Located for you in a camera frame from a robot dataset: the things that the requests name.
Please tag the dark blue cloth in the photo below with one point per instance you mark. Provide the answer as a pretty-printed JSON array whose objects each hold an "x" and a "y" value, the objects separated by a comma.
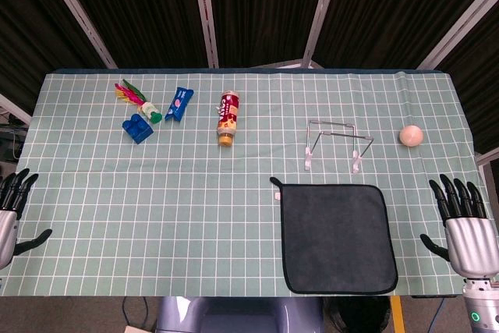
[{"x": 335, "y": 239}]

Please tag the blue snack packet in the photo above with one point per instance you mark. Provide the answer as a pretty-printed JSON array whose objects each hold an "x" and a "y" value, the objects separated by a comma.
[{"x": 178, "y": 105}]

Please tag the black pleated curtain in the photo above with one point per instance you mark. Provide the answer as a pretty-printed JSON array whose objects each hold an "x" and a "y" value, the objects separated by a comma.
[{"x": 265, "y": 5}]

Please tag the colourful feather shuttlecock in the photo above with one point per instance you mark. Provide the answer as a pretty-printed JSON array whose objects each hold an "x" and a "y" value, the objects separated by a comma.
[{"x": 150, "y": 110}]

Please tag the green grid-patterned table mat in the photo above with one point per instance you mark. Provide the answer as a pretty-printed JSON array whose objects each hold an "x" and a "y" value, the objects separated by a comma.
[{"x": 156, "y": 212}]

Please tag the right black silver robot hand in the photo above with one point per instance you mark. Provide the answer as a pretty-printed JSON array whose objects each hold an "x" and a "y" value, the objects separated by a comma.
[{"x": 471, "y": 243}]

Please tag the red yellow sauce bottle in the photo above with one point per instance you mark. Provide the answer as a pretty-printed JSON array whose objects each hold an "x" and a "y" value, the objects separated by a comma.
[{"x": 228, "y": 118}]

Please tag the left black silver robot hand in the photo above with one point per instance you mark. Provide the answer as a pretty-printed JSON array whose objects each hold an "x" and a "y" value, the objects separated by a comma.
[{"x": 8, "y": 227}]

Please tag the brown cardboard piece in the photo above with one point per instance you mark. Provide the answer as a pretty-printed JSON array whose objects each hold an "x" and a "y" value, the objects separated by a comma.
[{"x": 136, "y": 330}]

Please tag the peach pink ball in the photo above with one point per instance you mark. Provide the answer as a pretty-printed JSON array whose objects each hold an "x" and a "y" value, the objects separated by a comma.
[{"x": 411, "y": 136}]

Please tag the blue toy brick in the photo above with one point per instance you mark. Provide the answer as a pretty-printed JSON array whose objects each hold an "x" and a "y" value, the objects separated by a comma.
[{"x": 136, "y": 129}]

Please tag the white aluminium frame post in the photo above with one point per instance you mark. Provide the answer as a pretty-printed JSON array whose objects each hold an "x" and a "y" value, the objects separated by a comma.
[
  {"x": 80, "y": 15},
  {"x": 489, "y": 156},
  {"x": 205, "y": 13},
  {"x": 322, "y": 13},
  {"x": 460, "y": 27},
  {"x": 15, "y": 111}
]

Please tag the white aluminium frame crossbar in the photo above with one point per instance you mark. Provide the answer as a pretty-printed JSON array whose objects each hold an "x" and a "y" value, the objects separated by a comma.
[{"x": 288, "y": 64}]

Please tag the purple robot torso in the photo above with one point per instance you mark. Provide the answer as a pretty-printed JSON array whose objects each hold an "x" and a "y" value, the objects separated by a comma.
[{"x": 234, "y": 315}]

